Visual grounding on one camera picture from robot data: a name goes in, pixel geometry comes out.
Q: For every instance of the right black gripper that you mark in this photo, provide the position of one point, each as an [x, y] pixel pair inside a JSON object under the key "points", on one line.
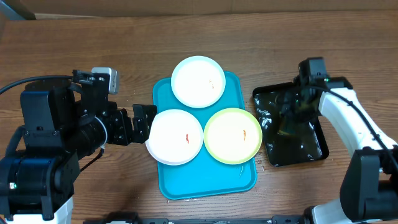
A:
{"points": [[288, 111]]}

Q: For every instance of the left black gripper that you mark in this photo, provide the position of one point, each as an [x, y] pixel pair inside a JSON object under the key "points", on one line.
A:
{"points": [[140, 132]]}

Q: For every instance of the green yellow sponge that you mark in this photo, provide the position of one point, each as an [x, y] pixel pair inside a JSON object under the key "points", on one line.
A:
{"points": [[288, 125]]}

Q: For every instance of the white plate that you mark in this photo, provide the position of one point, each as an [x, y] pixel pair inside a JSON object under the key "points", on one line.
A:
{"points": [[176, 137]]}

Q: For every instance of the light blue rimmed plate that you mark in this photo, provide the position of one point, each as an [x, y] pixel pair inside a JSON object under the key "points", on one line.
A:
{"points": [[198, 81]]}

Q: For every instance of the green rimmed plate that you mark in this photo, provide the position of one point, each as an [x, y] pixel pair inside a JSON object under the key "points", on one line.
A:
{"points": [[232, 136]]}

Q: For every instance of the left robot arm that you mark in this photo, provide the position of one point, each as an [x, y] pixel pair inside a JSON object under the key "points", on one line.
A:
{"points": [[66, 118]]}

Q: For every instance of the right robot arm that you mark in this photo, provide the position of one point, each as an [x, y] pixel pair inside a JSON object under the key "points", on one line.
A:
{"points": [[368, 192]]}

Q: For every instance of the black plastic tray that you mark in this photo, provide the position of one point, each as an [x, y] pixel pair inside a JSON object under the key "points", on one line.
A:
{"points": [[307, 145]]}

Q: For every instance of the blue plastic tray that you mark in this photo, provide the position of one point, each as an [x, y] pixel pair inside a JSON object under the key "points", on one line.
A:
{"points": [[203, 175]]}

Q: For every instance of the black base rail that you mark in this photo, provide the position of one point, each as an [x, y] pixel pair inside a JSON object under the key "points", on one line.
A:
{"points": [[133, 218]]}

